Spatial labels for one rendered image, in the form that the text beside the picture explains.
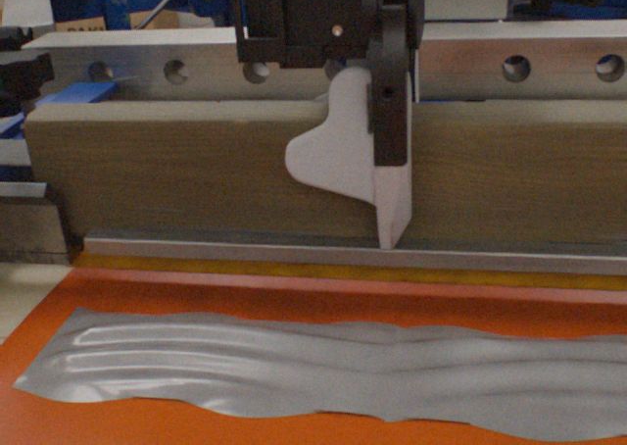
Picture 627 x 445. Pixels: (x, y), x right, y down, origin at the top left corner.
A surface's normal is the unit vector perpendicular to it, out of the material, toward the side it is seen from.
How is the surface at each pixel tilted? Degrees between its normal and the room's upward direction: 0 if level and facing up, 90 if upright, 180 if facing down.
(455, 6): 90
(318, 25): 90
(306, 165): 82
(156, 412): 0
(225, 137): 90
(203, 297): 0
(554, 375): 32
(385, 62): 76
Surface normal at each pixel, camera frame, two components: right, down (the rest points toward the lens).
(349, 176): -0.19, 0.29
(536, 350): -0.05, -0.74
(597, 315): -0.07, -0.91
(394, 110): -0.18, 0.55
